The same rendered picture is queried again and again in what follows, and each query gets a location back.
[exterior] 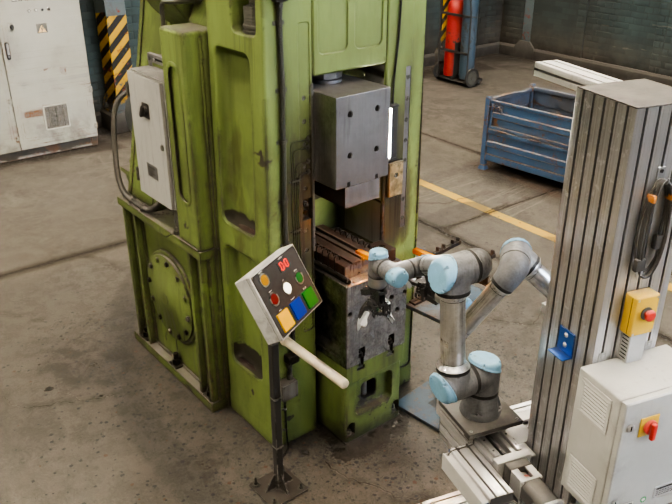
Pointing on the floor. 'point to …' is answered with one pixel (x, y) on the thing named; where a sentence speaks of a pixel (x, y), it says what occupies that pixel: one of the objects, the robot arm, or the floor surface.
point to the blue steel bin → (528, 131)
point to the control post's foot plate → (266, 487)
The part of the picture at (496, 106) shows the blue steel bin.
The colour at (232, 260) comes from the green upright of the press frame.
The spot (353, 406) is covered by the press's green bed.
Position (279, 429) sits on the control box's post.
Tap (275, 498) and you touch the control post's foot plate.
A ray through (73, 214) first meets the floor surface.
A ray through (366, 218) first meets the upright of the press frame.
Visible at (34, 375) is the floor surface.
